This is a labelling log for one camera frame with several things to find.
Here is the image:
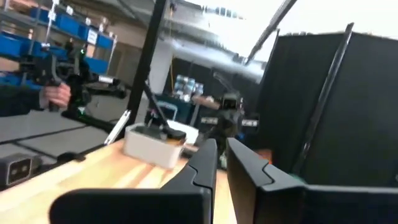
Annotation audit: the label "black frame strut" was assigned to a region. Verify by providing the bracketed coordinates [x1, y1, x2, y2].
[124, 0, 169, 131]

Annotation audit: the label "grey camera box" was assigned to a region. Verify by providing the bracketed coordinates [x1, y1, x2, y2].
[0, 153, 43, 187]

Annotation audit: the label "person's forearm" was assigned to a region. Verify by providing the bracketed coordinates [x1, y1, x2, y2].
[0, 84, 44, 118]

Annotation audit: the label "white flat strip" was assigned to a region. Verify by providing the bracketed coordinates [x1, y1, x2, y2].
[103, 108, 132, 146]

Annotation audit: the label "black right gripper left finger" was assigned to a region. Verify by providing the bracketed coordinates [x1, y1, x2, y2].
[49, 138, 218, 224]

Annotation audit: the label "blue storage bin shelf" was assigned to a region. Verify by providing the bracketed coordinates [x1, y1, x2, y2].
[0, 6, 116, 85]

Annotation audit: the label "black diagonal bar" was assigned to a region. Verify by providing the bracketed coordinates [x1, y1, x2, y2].
[244, 0, 299, 65]

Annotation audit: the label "brown kraft paper pouch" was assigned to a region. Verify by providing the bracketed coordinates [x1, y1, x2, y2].
[254, 148, 274, 165]

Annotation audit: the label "silver air duct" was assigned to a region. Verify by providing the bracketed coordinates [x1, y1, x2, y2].
[169, 37, 265, 82]

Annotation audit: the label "thin black pole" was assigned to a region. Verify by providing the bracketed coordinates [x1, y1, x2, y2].
[293, 22, 355, 175]

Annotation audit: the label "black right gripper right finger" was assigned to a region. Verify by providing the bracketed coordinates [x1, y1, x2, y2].
[226, 138, 398, 224]

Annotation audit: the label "black curtain partition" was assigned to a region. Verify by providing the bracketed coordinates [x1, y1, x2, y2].
[256, 30, 398, 189]

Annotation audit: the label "clear plastic bin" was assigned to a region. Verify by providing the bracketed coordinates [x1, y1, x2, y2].
[123, 122, 187, 170]

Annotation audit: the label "person's hand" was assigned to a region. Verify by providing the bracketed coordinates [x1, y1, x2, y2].
[41, 82, 72, 109]

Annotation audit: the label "clear bottles pack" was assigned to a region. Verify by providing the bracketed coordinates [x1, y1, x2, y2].
[173, 73, 205, 102]

